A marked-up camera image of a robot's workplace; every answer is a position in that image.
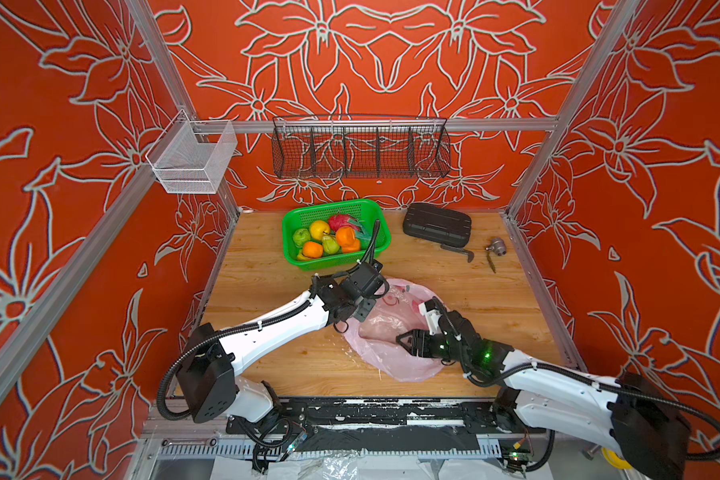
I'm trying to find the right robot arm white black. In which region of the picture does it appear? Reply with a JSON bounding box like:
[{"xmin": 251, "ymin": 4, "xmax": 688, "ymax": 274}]
[{"xmin": 396, "ymin": 298, "xmax": 720, "ymax": 479}]

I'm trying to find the black wire wall basket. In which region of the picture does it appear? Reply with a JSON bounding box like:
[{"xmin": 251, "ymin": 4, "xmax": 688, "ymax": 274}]
[{"xmin": 271, "ymin": 114, "xmax": 452, "ymax": 180}]

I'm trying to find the black plastic case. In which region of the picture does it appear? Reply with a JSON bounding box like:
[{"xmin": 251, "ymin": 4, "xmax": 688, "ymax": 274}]
[{"xmin": 402, "ymin": 202, "xmax": 472, "ymax": 247}]

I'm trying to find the yellow tape roll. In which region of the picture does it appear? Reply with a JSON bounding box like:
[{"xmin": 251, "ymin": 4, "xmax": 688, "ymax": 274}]
[{"xmin": 601, "ymin": 447, "xmax": 632, "ymax": 470}]

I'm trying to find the green pear fruit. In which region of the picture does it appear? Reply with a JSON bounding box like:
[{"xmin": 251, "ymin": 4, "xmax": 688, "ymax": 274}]
[{"xmin": 321, "ymin": 235, "xmax": 341, "ymax": 256}]

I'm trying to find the orange fruit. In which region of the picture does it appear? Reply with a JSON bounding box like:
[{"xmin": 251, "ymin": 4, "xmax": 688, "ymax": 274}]
[
  {"xmin": 341, "ymin": 239, "xmax": 361, "ymax": 254},
  {"xmin": 301, "ymin": 241, "xmax": 324, "ymax": 259},
  {"xmin": 335, "ymin": 226, "xmax": 357, "ymax": 247}
]

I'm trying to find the green plastic basket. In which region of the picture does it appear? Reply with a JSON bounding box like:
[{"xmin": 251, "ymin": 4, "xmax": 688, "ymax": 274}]
[{"xmin": 281, "ymin": 198, "xmax": 392, "ymax": 272}]

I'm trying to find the green apple fruit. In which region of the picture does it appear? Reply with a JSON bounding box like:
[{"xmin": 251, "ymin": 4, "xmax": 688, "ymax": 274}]
[{"xmin": 291, "ymin": 228, "xmax": 312, "ymax": 249}]

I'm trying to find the pink plastic bag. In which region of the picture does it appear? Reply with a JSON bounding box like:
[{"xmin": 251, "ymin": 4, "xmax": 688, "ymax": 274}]
[{"xmin": 343, "ymin": 278, "xmax": 444, "ymax": 382}]

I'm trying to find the red green dragon fruit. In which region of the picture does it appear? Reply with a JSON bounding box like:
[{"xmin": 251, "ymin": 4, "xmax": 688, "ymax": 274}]
[{"xmin": 327, "ymin": 213, "xmax": 367, "ymax": 235}]

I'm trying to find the small metal fitting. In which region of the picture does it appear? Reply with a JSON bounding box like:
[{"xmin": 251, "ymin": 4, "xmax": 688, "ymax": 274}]
[{"xmin": 485, "ymin": 237, "xmax": 507, "ymax": 257}]

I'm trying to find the yellow lemon fruit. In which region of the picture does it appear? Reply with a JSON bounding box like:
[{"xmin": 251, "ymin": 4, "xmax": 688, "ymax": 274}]
[{"xmin": 309, "ymin": 220, "xmax": 331, "ymax": 242}]

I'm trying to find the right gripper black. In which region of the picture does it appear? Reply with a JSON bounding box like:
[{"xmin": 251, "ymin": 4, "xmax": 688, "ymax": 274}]
[{"xmin": 392, "ymin": 330, "xmax": 471, "ymax": 368}]

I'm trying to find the white wire mesh basket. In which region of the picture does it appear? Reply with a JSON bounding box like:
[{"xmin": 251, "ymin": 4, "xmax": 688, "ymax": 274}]
[{"xmin": 146, "ymin": 109, "xmax": 238, "ymax": 194}]

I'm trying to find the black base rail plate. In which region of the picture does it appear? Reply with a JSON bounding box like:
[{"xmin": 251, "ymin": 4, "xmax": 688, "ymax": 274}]
[{"xmin": 227, "ymin": 395, "xmax": 547, "ymax": 454}]

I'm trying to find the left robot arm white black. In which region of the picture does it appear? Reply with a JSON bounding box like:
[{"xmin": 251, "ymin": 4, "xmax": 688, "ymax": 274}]
[{"xmin": 156, "ymin": 220, "xmax": 389, "ymax": 424}]

